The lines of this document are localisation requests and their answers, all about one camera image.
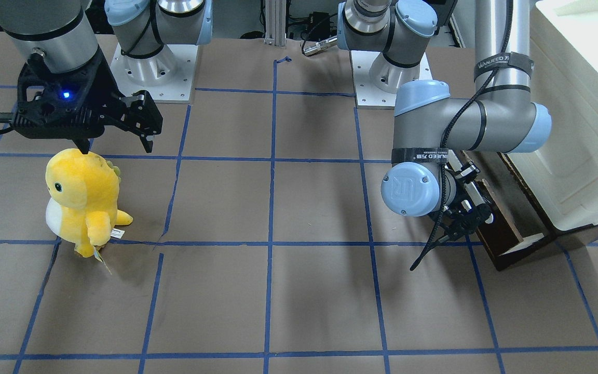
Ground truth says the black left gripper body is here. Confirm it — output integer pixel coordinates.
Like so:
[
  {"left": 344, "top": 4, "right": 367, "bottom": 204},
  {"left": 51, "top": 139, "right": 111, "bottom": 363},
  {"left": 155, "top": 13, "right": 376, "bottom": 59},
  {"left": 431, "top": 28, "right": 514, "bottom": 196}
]
[{"left": 435, "top": 161, "right": 494, "bottom": 242}]

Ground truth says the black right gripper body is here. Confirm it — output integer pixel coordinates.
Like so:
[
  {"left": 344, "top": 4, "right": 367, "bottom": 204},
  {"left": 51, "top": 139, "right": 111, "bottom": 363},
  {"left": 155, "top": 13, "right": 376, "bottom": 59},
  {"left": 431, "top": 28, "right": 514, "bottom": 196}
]
[{"left": 10, "top": 49, "right": 163, "bottom": 141}]

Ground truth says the dark wooden drawer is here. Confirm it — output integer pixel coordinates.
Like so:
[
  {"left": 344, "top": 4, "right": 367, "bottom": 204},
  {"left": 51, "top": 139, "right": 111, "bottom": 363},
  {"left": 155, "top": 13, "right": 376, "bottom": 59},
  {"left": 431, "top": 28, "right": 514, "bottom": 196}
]
[{"left": 455, "top": 151, "right": 557, "bottom": 271}]

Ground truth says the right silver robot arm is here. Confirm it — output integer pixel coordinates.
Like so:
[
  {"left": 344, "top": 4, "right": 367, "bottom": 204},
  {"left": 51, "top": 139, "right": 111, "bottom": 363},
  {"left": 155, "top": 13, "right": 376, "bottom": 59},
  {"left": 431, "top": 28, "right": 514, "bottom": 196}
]
[{"left": 0, "top": 1, "right": 213, "bottom": 153}]

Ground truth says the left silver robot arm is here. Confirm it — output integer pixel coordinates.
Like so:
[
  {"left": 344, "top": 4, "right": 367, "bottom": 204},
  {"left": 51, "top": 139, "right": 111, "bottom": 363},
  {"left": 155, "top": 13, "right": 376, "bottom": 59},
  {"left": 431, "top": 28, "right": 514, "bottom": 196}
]
[{"left": 337, "top": 1, "right": 551, "bottom": 216}]

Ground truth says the yellow plush toy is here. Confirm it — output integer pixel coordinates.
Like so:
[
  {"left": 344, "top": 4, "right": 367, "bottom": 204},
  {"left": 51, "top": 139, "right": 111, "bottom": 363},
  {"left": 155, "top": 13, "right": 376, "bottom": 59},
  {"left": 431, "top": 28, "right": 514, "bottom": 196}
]
[{"left": 45, "top": 148, "right": 133, "bottom": 263}]

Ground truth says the white plastic cabinet top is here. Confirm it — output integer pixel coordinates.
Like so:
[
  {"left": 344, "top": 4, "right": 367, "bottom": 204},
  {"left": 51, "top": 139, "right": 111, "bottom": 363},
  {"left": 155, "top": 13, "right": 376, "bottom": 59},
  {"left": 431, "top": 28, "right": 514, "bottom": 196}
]
[{"left": 510, "top": 1, "right": 598, "bottom": 231}]

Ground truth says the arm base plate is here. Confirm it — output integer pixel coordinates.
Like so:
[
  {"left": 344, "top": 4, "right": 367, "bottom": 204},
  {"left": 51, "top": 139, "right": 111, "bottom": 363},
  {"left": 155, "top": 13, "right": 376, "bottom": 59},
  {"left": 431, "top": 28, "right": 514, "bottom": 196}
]
[
  {"left": 110, "top": 45, "right": 199, "bottom": 104},
  {"left": 350, "top": 50, "right": 432, "bottom": 110}
]

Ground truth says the aluminium frame post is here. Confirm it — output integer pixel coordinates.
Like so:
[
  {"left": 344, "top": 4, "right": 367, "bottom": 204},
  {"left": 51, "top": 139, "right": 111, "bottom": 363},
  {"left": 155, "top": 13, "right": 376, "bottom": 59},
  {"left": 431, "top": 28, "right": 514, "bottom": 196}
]
[{"left": 264, "top": 0, "right": 287, "bottom": 49}]

